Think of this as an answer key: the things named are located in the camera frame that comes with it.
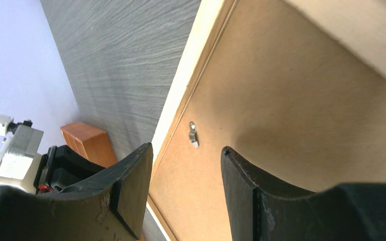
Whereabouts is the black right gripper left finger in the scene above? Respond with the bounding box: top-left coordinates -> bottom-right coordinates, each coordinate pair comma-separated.
0,143 -> 153,240

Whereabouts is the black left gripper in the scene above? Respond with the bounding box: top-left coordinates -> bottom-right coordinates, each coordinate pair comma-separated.
33,145 -> 105,194

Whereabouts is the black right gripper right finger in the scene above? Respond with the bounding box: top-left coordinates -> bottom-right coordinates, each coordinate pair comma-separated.
221,146 -> 386,240

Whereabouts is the light wooden picture frame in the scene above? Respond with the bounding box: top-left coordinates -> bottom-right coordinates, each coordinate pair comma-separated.
149,1 -> 386,239

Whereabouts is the brown cardboard backing board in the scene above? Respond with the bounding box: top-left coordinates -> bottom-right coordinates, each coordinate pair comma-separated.
149,1 -> 386,240

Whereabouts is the orange compartment tray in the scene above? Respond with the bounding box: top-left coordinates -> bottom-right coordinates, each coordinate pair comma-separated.
60,122 -> 117,168

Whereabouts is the small metal frame clip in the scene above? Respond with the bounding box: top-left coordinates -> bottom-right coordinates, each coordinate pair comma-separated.
188,122 -> 199,148

